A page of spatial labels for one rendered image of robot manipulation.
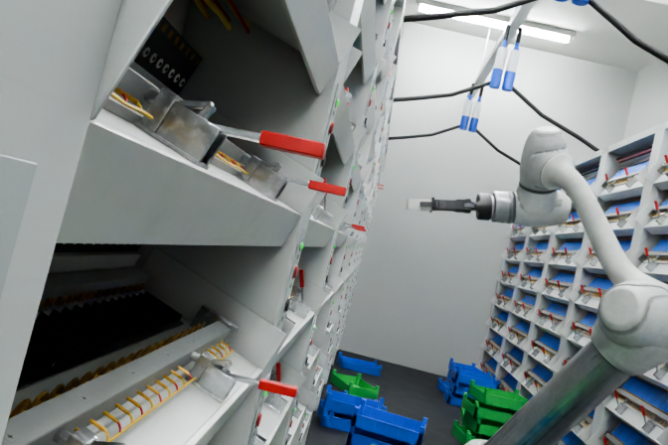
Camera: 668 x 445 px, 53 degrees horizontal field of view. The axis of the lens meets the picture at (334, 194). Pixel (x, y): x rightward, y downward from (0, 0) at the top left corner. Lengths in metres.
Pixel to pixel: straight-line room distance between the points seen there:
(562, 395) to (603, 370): 0.10
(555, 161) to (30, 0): 1.68
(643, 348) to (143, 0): 1.29
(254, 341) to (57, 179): 0.63
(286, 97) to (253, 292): 0.24
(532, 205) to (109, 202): 1.68
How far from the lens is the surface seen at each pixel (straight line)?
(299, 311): 1.35
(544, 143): 1.82
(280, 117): 0.83
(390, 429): 2.96
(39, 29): 0.19
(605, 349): 1.46
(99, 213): 0.27
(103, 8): 0.22
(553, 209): 1.91
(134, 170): 0.27
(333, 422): 3.49
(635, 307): 1.39
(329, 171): 1.52
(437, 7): 5.55
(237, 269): 0.82
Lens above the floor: 0.91
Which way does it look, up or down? 4 degrees up
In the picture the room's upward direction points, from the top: 14 degrees clockwise
